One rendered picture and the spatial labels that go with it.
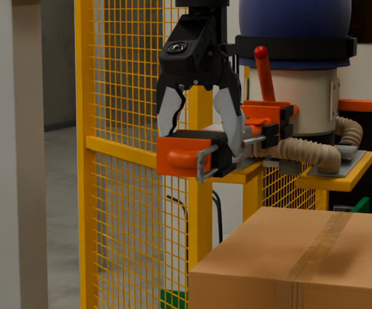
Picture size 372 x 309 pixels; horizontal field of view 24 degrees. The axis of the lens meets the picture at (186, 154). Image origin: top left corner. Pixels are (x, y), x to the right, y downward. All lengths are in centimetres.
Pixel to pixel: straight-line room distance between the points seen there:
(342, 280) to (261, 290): 15
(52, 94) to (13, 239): 854
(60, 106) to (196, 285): 965
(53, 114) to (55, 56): 72
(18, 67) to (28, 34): 11
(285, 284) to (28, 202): 118
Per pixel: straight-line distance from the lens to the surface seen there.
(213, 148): 112
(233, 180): 163
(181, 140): 115
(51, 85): 1111
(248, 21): 169
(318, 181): 160
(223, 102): 115
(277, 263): 174
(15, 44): 256
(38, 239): 273
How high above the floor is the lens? 143
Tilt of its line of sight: 9 degrees down
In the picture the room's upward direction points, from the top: straight up
